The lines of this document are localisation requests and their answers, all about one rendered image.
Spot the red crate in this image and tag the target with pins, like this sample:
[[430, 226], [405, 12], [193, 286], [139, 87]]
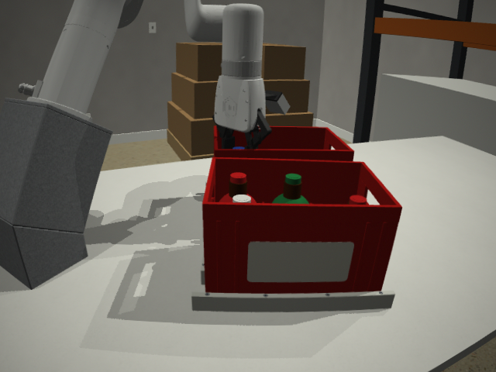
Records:
[[315, 142], [320, 247]]

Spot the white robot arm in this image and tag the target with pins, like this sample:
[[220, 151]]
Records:
[[85, 41]]

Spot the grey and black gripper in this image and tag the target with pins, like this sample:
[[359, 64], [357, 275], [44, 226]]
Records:
[[239, 105]]

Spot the green bottle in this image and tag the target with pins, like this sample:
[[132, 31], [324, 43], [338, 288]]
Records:
[[292, 191]]

